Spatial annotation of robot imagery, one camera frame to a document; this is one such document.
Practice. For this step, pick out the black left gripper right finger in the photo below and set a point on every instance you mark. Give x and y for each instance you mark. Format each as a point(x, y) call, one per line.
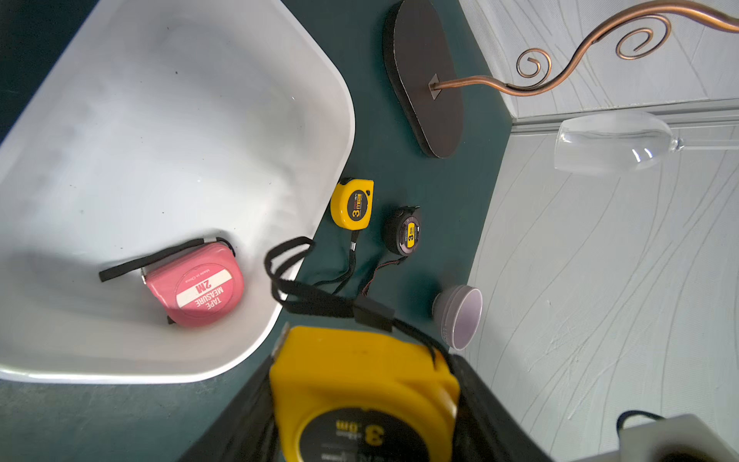
point(484, 430)

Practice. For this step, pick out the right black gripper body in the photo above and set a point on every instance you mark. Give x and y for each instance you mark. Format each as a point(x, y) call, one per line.
point(645, 436)

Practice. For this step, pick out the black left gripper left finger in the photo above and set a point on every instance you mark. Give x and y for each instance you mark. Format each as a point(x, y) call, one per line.
point(246, 429)

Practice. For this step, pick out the yellow deli tape measure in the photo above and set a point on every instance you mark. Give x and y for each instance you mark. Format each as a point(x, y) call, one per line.
point(386, 393)

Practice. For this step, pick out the pink tape measure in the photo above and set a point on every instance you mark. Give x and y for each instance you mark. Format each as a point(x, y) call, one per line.
point(198, 282)

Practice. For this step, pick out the white plastic storage box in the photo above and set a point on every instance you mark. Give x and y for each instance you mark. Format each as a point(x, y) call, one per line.
point(163, 121)

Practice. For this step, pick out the purple bowl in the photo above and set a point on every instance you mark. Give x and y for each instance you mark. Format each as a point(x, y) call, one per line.
point(457, 313)

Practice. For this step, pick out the clear wine glass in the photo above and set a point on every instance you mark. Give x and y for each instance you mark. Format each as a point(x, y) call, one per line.
point(617, 143)

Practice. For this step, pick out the copper scroll glass stand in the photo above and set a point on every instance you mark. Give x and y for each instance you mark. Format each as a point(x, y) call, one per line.
point(420, 68)

